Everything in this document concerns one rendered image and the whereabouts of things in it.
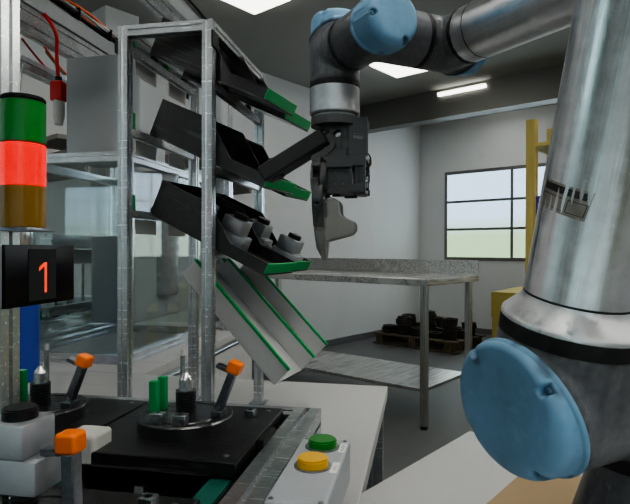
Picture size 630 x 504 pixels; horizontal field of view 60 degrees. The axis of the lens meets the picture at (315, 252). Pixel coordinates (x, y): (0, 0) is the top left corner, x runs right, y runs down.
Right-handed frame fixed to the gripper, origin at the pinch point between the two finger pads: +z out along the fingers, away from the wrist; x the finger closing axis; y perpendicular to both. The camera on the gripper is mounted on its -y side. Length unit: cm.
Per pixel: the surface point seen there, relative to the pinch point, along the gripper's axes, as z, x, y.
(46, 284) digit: 4.0, -23.4, -29.1
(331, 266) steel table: 16, 437, -69
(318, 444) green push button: 26.2, -8.5, 1.4
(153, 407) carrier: 23.1, -7.0, -23.6
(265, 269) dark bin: 3.4, 15.0, -12.9
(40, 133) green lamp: -13.9, -24.2, -29.3
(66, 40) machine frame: -82, 112, -122
